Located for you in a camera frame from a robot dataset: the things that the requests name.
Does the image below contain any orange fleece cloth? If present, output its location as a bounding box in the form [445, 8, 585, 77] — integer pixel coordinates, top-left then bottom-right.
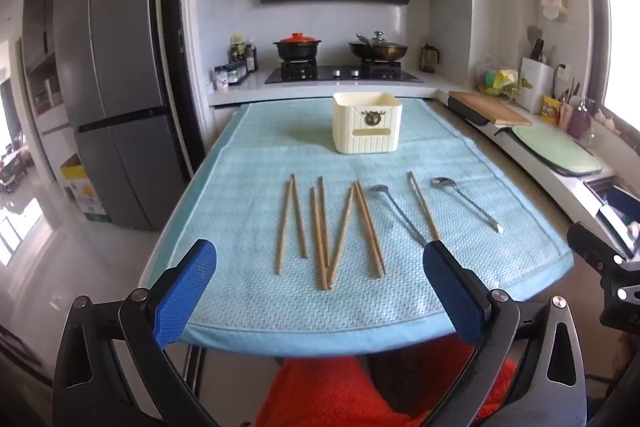
[255, 337, 518, 427]

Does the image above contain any yellow green cardboard box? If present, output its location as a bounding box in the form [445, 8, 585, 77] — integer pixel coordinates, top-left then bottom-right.
[60, 154, 113, 223]

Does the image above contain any open shelf unit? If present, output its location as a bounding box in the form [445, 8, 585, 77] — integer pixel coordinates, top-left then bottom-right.
[22, 0, 76, 132]

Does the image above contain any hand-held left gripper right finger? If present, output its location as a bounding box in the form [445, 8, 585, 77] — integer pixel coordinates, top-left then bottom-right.
[422, 239, 588, 427]

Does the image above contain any stainless steel spoon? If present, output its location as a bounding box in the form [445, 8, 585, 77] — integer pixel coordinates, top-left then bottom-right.
[369, 183, 430, 248]
[430, 176, 503, 235]

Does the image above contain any light blue woven mat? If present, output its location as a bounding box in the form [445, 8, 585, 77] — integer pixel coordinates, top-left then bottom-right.
[137, 99, 575, 355]

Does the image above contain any dark glass press pot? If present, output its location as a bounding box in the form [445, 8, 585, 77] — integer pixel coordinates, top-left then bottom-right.
[419, 43, 441, 74]

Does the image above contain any white knife block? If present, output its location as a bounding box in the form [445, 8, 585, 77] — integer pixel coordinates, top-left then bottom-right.
[520, 38, 555, 112]

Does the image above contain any cream ribbed utensil holder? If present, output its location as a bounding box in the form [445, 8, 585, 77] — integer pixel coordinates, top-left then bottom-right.
[332, 92, 404, 155]

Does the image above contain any black pot with red lid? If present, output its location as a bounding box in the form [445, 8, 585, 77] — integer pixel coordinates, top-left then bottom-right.
[273, 33, 320, 62]

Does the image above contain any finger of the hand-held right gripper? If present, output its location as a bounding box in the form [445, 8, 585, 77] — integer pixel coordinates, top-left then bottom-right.
[566, 221, 628, 273]

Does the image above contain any white kitchen counter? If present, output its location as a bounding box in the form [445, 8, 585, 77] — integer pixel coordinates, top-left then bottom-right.
[207, 67, 618, 228]

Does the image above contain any black gas stove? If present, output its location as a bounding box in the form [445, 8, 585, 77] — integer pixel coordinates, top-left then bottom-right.
[264, 61, 423, 84]

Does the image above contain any wooden cutting board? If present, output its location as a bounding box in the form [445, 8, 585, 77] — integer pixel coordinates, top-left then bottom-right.
[447, 91, 533, 126]

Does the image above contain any yellow packet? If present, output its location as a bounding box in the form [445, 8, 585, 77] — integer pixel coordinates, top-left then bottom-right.
[541, 94, 563, 125]

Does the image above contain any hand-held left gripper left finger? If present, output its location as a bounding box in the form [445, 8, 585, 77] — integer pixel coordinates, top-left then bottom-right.
[51, 238, 218, 427]

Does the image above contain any yellow green plastic bag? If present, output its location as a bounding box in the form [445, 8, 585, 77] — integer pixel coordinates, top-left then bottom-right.
[475, 57, 533, 100]

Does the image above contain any purple soap dispenser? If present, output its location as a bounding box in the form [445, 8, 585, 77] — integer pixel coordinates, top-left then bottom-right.
[567, 97, 596, 140]

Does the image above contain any wooden chopstick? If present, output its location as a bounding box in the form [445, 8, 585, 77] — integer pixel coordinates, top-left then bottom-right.
[272, 174, 297, 276]
[406, 172, 437, 244]
[409, 171, 442, 242]
[317, 176, 335, 270]
[353, 182, 381, 280]
[326, 185, 356, 291]
[308, 187, 330, 292]
[291, 175, 309, 260]
[356, 180, 387, 278]

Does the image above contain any kitchen sink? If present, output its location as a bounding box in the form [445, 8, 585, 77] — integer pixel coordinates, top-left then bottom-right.
[582, 179, 640, 258]

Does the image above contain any wok with glass lid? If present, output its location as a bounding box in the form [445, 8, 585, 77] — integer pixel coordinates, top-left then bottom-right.
[348, 32, 409, 62]

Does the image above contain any cluster of sauce bottles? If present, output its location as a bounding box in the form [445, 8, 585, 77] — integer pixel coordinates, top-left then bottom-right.
[229, 34, 258, 75]

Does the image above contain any green cutting board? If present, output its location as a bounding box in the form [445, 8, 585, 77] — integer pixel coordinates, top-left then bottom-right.
[510, 126, 603, 175]

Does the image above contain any grey refrigerator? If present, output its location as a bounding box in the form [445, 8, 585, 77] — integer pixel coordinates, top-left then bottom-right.
[52, 0, 201, 232]

